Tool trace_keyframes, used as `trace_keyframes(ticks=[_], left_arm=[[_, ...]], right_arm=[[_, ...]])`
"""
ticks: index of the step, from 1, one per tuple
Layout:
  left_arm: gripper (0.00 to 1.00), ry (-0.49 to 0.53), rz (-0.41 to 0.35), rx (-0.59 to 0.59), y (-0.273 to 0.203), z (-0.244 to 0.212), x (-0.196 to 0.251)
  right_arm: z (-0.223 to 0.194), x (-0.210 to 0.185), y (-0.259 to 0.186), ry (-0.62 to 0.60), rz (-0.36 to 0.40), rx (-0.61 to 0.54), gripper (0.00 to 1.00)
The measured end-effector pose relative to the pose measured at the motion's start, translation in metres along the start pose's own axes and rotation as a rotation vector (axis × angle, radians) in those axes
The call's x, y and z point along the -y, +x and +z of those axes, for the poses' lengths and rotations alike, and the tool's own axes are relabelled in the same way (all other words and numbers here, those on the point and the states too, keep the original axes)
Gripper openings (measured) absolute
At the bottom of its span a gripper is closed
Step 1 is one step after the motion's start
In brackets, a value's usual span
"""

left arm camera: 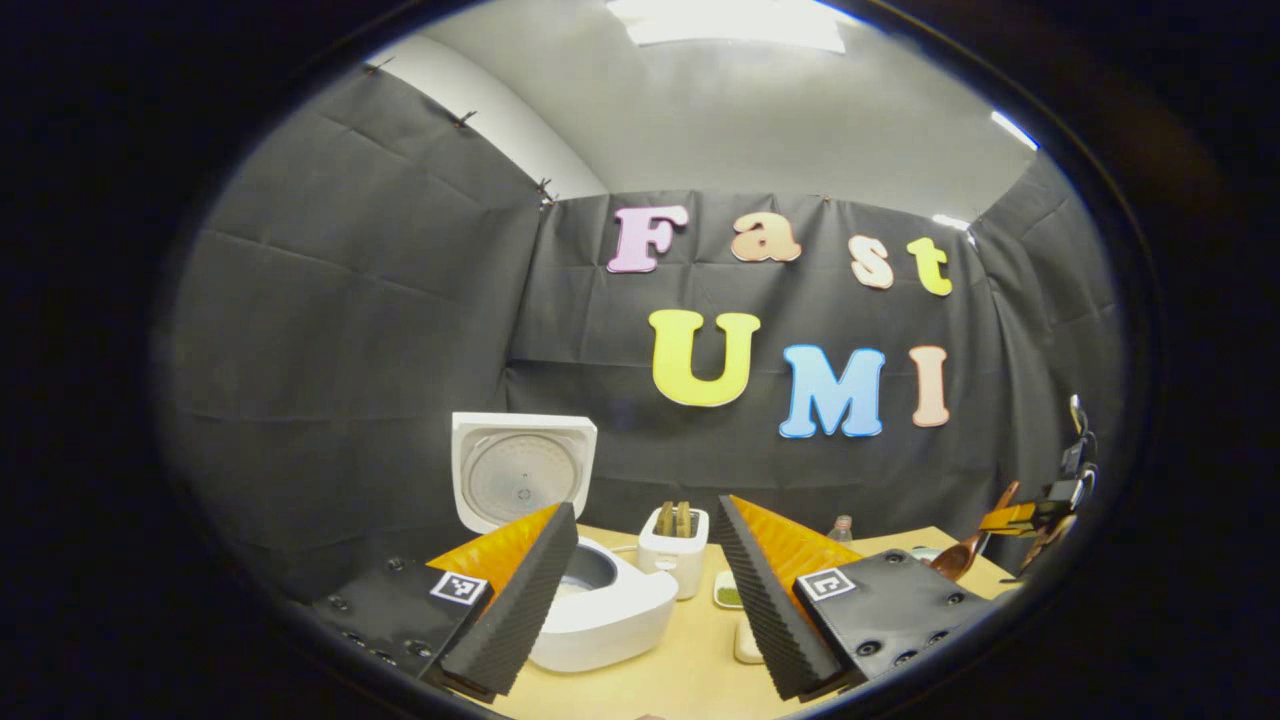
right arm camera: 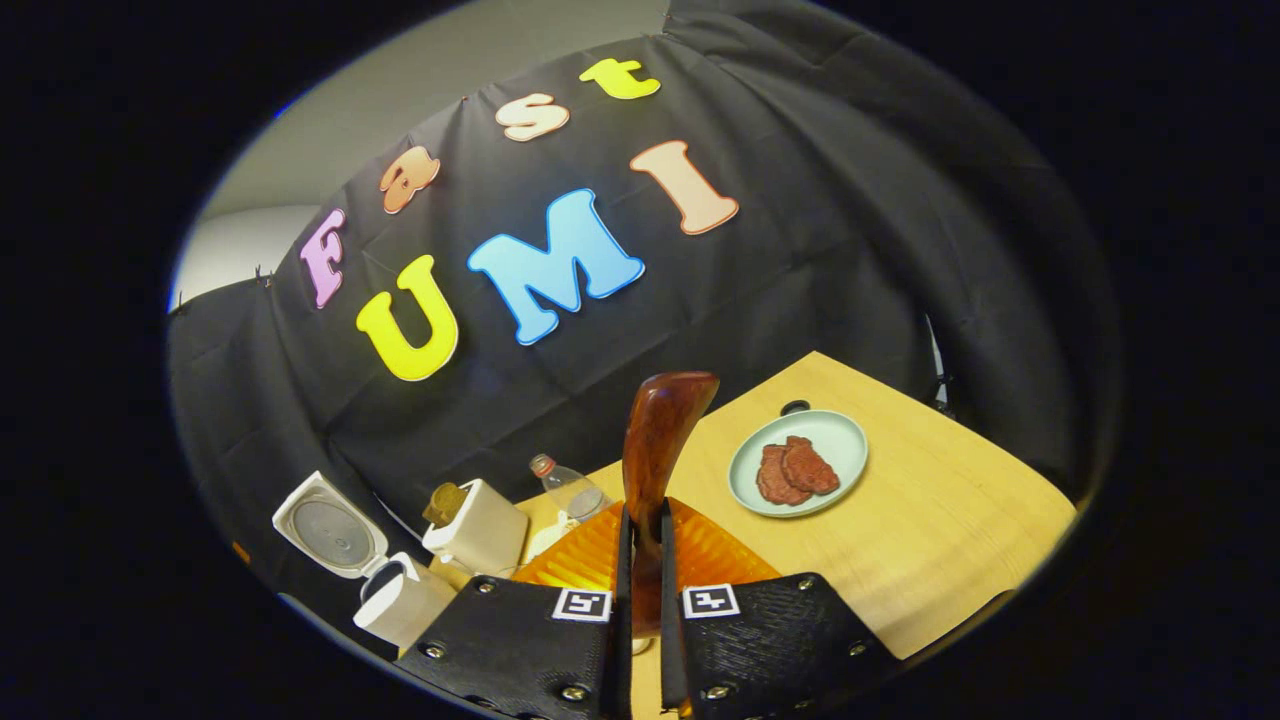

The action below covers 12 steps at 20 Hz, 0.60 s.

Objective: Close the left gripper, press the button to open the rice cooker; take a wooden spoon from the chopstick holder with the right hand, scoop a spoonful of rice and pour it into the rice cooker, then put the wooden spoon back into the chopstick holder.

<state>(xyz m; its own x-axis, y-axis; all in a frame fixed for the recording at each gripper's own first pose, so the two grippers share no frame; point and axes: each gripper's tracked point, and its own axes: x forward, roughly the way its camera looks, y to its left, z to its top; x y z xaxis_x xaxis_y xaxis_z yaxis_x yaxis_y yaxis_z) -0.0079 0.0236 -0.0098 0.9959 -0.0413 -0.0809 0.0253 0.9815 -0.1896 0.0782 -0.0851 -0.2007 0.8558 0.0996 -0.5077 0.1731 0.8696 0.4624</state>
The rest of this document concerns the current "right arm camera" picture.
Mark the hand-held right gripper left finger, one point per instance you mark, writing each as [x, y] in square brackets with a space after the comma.
[530, 650]

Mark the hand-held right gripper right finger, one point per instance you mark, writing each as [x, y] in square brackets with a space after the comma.
[760, 650]

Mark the white rice cooker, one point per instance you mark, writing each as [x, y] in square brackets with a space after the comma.
[400, 605]

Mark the brown wooden spoon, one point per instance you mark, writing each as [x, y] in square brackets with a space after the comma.
[655, 440]

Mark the white toaster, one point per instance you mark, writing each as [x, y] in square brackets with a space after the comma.
[490, 535]

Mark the clear plastic bottle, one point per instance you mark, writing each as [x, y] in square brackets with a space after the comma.
[575, 492]

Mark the brown toast slice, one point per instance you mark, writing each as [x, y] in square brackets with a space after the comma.
[445, 503]

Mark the light green plate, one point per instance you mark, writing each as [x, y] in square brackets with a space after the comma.
[840, 440]

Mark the black backdrop cloth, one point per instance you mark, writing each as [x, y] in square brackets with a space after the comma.
[850, 250]

